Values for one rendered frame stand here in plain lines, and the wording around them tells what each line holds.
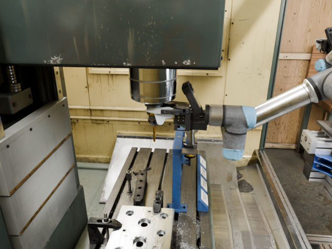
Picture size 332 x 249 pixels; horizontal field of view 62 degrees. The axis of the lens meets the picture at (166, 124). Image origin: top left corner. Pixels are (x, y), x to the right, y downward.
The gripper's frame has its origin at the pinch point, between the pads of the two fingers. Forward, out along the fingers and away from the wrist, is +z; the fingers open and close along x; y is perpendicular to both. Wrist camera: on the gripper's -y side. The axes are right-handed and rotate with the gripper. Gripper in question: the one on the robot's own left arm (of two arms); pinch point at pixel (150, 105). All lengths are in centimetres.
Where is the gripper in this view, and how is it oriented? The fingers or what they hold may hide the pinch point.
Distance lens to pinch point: 95.3
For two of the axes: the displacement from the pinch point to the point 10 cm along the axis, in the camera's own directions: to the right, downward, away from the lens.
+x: 1.0, -3.9, 9.2
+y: -0.2, 9.2, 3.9
